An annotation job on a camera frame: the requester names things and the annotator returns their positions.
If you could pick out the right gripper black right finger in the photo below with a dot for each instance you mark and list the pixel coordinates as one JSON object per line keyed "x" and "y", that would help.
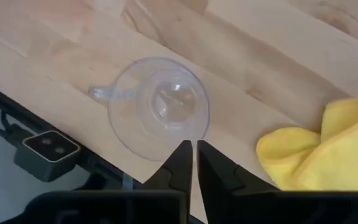
{"x": 216, "y": 180}

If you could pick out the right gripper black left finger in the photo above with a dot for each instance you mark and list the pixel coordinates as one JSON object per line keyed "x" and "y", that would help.
{"x": 176, "y": 174}

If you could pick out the yellow microfibre cloth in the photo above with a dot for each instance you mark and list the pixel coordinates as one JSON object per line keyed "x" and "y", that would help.
{"x": 322, "y": 155}

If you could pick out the small black exterior camera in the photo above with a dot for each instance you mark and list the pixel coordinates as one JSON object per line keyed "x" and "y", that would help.
{"x": 47, "y": 155}

